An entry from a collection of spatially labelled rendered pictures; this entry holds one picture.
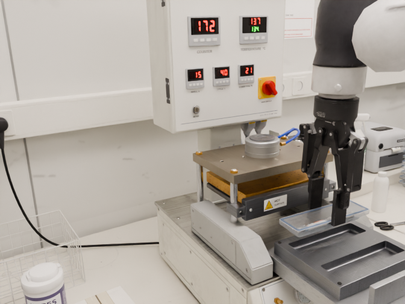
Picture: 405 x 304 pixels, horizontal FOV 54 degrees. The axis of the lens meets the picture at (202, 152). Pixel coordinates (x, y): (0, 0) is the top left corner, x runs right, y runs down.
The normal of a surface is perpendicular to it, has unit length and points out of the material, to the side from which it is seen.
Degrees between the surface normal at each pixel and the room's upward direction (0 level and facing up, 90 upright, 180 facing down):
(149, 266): 0
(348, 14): 88
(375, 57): 124
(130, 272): 0
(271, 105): 90
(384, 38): 92
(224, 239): 90
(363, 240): 0
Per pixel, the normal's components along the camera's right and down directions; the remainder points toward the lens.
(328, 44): -0.67, 0.41
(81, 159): 0.52, 0.23
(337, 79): -0.35, 0.28
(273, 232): -0.03, -0.96
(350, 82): 0.21, 0.29
